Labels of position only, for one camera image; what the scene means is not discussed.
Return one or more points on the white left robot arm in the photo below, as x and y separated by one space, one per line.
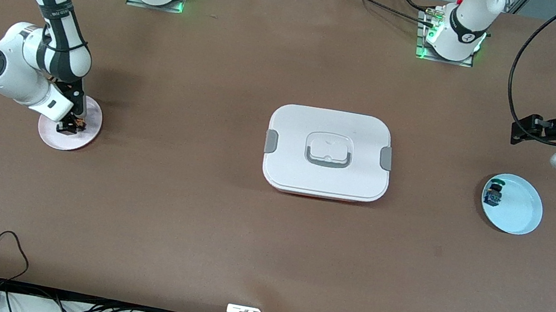
462 34

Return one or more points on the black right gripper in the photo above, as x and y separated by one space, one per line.
69 126

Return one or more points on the small blue-black sushi piece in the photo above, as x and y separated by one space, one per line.
492 197

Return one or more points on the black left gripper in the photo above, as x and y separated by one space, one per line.
542 131

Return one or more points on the white lidded lunch box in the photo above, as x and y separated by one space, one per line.
294 125

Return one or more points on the light blue round plate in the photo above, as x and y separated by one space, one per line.
520 210

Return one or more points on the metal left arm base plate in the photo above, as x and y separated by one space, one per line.
418 52

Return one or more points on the pink round plate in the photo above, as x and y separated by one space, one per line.
65 143

